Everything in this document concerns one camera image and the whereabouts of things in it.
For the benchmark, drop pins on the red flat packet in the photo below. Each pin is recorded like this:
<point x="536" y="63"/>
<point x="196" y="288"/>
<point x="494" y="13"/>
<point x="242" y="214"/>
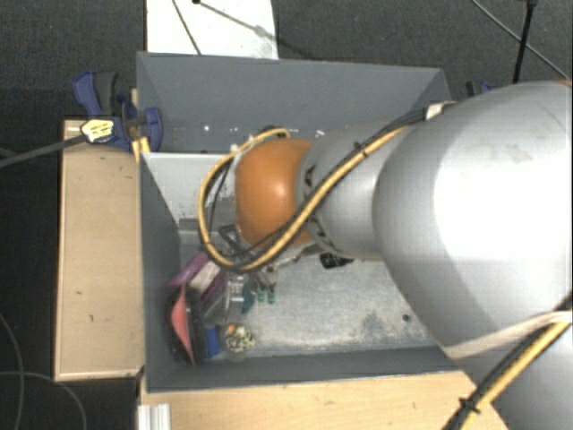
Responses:
<point x="181" y="318"/>

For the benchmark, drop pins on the pale wood board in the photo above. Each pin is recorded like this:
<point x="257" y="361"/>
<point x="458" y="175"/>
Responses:
<point x="100" y="258"/>

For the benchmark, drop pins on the black cylinder on white bracket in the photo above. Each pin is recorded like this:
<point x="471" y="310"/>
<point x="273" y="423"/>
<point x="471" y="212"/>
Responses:
<point x="333" y="260"/>

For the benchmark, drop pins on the spotted toy animal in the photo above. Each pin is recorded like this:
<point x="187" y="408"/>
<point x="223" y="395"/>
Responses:
<point x="240" y="338"/>

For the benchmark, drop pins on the purple box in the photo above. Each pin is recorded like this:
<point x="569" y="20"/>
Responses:
<point x="197" y="269"/>

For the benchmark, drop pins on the grey metal bin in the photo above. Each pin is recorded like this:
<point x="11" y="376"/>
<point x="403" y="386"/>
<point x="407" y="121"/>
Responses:
<point x="313" y="312"/>

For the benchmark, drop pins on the blue block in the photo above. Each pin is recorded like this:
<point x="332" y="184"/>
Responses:
<point x="211" y="341"/>

